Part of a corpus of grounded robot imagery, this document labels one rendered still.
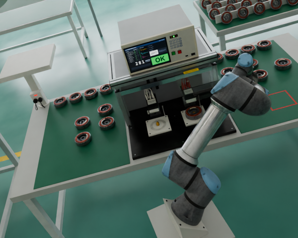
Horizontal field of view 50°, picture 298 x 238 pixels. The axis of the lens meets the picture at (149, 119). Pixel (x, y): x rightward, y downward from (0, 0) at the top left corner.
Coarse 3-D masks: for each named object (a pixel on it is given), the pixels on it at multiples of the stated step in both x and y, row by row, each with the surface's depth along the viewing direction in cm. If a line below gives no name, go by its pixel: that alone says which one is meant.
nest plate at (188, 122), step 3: (183, 111) 213; (204, 111) 208; (183, 114) 211; (183, 117) 209; (201, 117) 205; (186, 120) 206; (189, 120) 205; (192, 120) 204; (195, 120) 204; (198, 120) 203; (186, 123) 204; (189, 123) 203; (192, 123) 202; (195, 123) 203; (186, 126) 203
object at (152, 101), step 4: (148, 100) 208; (152, 100) 207; (156, 100) 206; (148, 104) 205; (152, 104) 204; (156, 104) 205; (148, 108) 206; (152, 108) 206; (156, 108) 206; (152, 112) 205
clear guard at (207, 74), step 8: (208, 64) 197; (176, 72) 199; (192, 72) 195; (200, 72) 192; (208, 72) 190; (216, 72) 188; (176, 80) 192; (184, 80) 190; (192, 80) 188; (200, 80) 186; (208, 80) 184; (216, 80) 182; (184, 88) 184; (192, 88) 183; (200, 88) 182; (184, 96) 183; (192, 96) 182; (200, 96) 182; (208, 96) 182
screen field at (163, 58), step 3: (165, 54) 193; (153, 57) 194; (156, 57) 194; (159, 57) 194; (162, 57) 194; (165, 57) 195; (153, 60) 195; (156, 60) 195; (159, 60) 195; (162, 60) 196; (165, 60) 196; (168, 60) 196; (153, 63) 196; (156, 63) 196
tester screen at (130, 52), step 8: (160, 40) 188; (136, 48) 189; (144, 48) 189; (152, 48) 190; (160, 48) 191; (128, 56) 191; (136, 56) 192; (144, 56) 192; (152, 56) 193; (168, 56) 195
